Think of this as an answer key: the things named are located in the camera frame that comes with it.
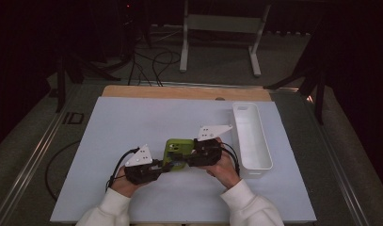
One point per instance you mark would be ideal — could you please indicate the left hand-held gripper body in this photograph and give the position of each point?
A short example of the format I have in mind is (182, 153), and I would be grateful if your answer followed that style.
(142, 172)

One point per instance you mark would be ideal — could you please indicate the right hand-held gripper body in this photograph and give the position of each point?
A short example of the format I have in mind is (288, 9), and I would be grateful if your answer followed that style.
(206, 153)

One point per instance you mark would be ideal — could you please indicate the white plastic storage bin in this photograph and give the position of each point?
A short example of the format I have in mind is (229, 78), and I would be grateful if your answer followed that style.
(252, 141)

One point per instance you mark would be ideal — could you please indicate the person's left hand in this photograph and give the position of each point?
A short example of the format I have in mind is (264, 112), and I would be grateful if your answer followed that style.
(124, 186)

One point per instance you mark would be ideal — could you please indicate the person's right hand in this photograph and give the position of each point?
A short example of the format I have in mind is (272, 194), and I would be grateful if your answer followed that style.
(223, 171)

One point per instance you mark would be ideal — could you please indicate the white table mat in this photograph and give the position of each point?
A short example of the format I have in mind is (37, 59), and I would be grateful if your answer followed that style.
(132, 119)

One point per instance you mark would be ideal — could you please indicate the black tripod stand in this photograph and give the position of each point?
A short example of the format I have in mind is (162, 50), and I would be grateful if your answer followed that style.
(73, 67)

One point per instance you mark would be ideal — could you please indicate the black stand with angled legs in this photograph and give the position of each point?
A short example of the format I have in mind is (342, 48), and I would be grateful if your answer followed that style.
(316, 78)

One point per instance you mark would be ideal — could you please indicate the metal floor rail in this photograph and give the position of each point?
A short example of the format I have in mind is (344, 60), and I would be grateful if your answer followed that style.
(29, 160)
(339, 169)

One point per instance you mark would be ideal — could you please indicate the white metal stand frame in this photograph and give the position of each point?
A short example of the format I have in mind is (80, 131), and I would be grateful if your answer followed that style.
(222, 23)

